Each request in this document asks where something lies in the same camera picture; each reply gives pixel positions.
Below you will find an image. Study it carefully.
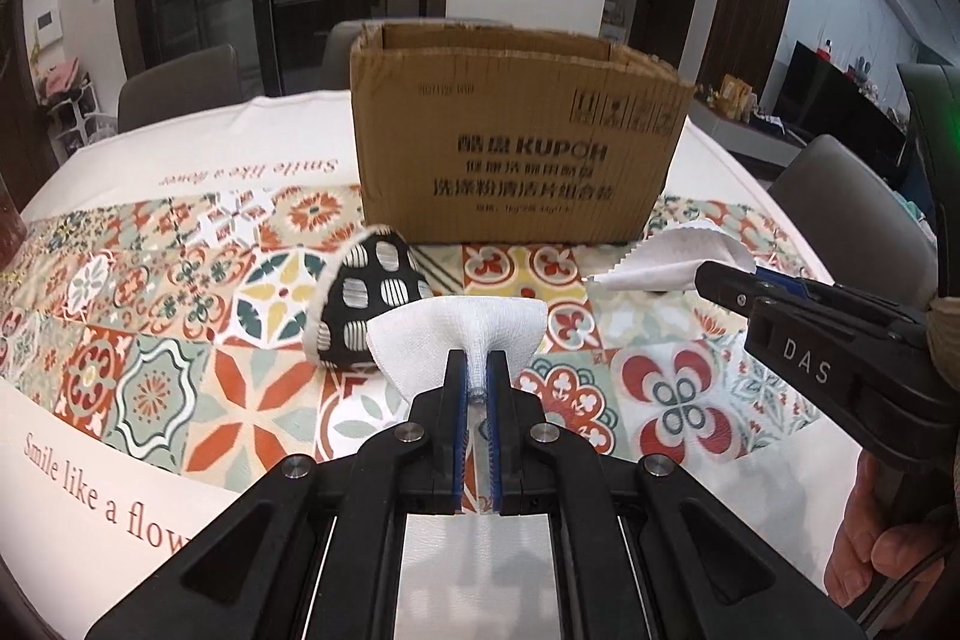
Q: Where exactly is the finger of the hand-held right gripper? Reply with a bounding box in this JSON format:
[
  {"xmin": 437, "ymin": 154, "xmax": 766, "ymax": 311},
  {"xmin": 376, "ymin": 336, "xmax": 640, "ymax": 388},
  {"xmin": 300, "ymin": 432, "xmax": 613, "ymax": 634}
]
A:
[
  {"xmin": 754, "ymin": 268, "xmax": 932, "ymax": 331},
  {"xmin": 695, "ymin": 262, "xmax": 808, "ymax": 310}
]

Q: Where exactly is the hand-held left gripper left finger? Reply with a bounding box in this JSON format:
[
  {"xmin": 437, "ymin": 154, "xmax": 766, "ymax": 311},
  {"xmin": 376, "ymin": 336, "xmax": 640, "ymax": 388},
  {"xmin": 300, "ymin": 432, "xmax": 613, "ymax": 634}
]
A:
[{"xmin": 82, "ymin": 349, "xmax": 467, "ymax": 640}]

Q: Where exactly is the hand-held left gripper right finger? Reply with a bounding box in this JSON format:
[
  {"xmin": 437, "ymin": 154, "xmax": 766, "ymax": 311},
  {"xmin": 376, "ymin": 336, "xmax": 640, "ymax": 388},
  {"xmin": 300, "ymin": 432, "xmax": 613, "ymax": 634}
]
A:
[{"xmin": 486, "ymin": 349, "xmax": 865, "ymax": 640}]

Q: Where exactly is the white zigzag edged cloth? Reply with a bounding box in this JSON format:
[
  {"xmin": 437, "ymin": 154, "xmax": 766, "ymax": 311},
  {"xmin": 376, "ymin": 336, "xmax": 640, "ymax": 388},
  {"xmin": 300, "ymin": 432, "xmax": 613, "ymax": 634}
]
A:
[{"xmin": 581, "ymin": 218, "xmax": 758, "ymax": 296}]

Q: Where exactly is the white mesh cloth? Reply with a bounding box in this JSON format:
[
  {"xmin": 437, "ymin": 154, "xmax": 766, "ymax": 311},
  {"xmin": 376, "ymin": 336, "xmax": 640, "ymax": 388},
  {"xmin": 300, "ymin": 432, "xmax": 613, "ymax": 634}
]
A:
[{"xmin": 365, "ymin": 298, "xmax": 548, "ymax": 402}]

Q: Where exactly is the black white patterned cloth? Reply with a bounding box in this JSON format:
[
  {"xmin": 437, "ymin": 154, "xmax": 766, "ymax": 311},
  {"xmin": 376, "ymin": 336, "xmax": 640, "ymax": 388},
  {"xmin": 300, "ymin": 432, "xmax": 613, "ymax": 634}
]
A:
[{"xmin": 313, "ymin": 223, "xmax": 435, "ymax": 374}]

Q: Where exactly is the brown cardboard box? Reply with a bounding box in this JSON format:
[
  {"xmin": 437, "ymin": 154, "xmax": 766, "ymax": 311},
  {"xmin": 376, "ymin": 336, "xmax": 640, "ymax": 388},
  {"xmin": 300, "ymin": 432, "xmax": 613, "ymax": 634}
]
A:
[{"xmin": 348, "ymin": 18, "xmax": 695, "ymax": 246}]

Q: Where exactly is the person's right hand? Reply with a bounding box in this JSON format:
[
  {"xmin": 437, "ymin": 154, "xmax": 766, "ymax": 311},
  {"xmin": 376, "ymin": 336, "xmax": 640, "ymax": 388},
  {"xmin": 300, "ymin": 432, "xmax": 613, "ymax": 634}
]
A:
[{"xmin": 825, "ymin": 451, "xmax": 960, "ymax": 612}]

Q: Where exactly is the grey dining chair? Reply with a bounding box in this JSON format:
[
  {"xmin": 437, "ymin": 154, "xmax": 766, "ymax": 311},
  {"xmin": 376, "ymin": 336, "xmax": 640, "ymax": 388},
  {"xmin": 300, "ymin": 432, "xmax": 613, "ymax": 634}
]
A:
[
  {"xmin": 768, "ymin": 133, "xmax": 936, "ymax": 253},
  {"xmin": 318, "ymin": 18, "xmax": 520, "ymax": 91},
  {"xmin": 117, "ymin": 44, "xmax": 242, "ymax": 134}
]

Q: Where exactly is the grey television cabinet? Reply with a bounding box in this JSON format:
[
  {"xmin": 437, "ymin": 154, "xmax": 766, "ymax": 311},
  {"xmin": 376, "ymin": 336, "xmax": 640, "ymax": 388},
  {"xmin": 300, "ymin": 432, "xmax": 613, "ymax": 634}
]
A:
[{"xmin": 685, "ymin": 98, "xmax": 812, "ymax": 170}]

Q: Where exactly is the group of small packets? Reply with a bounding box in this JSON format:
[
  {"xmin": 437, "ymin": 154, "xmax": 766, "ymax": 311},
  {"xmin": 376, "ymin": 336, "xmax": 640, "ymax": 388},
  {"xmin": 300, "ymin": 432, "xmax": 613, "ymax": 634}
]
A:
[{"xmin": 711, "ymin": 73, "xmax": 760, "ymax": 121}]

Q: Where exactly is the black television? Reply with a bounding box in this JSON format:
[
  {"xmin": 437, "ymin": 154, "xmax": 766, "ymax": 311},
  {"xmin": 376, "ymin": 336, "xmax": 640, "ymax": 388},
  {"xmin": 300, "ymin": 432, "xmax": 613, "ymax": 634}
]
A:
[{"xmin": 772, "ymin": 39, "xmax": 929, "ymax": 166}]

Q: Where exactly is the tile print tablecloth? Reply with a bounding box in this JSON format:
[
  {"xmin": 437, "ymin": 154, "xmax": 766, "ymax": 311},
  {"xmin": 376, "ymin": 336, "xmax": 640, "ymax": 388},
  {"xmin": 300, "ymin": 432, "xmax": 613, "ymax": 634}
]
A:
[{"xmin": 0, "ymin": 85, "xmax": 839, "ymax": 585}]

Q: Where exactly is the white shoe rack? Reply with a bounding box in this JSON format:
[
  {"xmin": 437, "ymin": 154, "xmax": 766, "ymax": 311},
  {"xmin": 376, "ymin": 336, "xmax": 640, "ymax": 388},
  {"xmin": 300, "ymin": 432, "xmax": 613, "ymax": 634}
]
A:
[{"xmin": 45, "ymin": 83, "xmax": 104, "ymax": 170}]

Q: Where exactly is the glass vase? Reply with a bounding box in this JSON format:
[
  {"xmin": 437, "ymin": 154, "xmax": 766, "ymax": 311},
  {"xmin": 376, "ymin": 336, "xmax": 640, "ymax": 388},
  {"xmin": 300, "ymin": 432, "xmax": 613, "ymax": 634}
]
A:
[{"xmin": 0, "ymin": 173, "xmax": 29, "ymax": 268}]

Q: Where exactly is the pink plush item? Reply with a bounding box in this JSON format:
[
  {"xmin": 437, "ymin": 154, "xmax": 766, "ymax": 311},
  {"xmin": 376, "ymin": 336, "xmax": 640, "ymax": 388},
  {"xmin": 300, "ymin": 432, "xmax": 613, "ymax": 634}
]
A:
[{"xmin": 40, "ymin": 56, "xmax": 83, "ymax": 102}]

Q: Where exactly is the black cable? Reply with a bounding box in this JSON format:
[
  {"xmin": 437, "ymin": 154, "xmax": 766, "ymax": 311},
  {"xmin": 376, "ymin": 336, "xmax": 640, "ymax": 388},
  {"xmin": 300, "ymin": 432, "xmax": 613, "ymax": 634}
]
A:
[{"xmin": 855, "ymin": 535, "xmax": 960, "ymax": 627}]

